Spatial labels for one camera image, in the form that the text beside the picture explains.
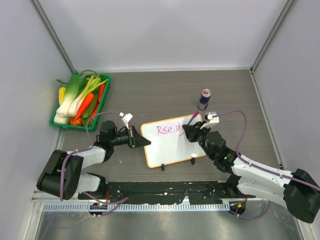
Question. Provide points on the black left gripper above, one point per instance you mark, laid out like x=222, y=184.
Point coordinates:
x=138, y=140

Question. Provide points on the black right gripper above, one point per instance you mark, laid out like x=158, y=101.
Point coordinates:
x=192, y=131

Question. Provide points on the purple capped marker pen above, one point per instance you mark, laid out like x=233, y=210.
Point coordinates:
x=190, y=120

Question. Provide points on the orange framed whiteboard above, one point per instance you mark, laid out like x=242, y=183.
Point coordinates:
x=169, y=144

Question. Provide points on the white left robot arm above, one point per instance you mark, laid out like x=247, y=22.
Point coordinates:
x=62, y=175

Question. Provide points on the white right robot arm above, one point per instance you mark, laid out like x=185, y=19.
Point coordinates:
x=294, y=190

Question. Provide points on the blue silver energy drink can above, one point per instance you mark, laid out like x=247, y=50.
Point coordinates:
x=204, y=99

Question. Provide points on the green plastic vegetable tray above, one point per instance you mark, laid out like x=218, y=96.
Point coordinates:
x=77, y=124

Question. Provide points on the small red chili pepper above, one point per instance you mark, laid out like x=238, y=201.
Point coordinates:
x=101, y=91

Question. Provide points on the large orange carrot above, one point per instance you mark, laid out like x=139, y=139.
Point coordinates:
x=85, y=104

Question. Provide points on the green spring onion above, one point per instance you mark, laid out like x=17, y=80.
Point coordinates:
x=89, y=82

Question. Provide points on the white green bok choy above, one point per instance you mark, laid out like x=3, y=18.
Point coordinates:
x=70, y=94

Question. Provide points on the yellow corn cob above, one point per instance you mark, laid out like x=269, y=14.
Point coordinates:
x=61, y=95

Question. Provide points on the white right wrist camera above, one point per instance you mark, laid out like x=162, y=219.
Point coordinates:
x=211, y=119

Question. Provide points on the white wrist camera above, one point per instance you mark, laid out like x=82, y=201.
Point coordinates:
x=125, y=119
x=211, y=119

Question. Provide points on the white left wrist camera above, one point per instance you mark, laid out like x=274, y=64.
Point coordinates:
x=125, y=119

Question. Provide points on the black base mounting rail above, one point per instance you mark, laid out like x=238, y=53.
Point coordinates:
x=167, y=192

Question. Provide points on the white slotted cable duct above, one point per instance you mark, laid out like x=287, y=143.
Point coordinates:
x=98, y=207

